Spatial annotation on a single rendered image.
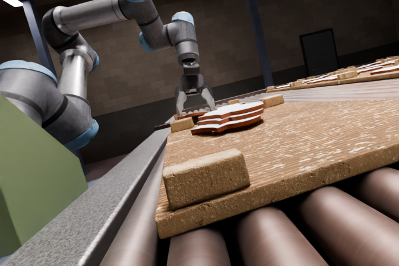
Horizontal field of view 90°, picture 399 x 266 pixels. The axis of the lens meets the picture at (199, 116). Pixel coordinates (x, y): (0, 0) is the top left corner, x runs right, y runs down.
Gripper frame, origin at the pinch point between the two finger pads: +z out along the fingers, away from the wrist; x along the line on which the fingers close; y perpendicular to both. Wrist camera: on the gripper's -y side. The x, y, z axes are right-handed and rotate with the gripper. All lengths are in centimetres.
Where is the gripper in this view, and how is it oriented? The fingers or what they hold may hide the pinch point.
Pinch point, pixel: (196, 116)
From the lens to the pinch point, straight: 63.2
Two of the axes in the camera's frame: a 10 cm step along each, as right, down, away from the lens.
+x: -9.9, 1.3, -0.9
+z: 1.4, 9.8, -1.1
